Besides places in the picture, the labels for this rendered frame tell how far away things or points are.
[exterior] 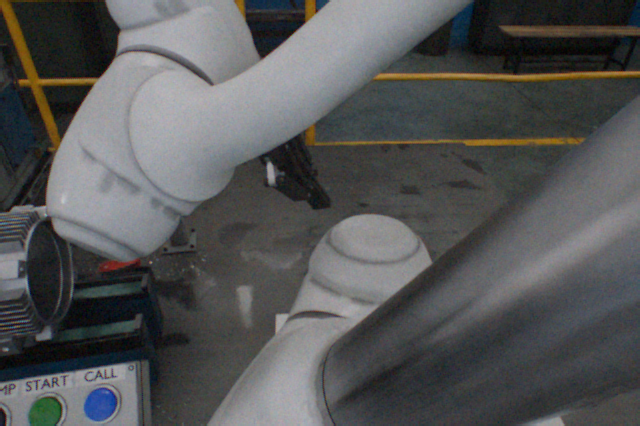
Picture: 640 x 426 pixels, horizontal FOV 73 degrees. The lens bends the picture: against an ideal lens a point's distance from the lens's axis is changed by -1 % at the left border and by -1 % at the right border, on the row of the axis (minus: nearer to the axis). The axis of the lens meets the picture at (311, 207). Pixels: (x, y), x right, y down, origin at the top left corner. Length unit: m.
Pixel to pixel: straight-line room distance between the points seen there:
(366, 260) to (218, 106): 0.25
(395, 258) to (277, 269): 0.53
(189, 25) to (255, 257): 0.67
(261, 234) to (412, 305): 0.83
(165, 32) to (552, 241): 0.34
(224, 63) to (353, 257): 0.24
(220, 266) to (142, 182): 0.67
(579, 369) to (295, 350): 0.21
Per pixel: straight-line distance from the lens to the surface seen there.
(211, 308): 0.91
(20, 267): 0.68
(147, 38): 0.42
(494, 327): 0.21
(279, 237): 1.05
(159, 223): 0.35
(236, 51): 0.45
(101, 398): 0.50
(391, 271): 0.47
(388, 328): 0.27
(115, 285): 0.84
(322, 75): 0.28
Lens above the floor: 1.47
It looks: 36 degrees down
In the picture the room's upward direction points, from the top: straight up
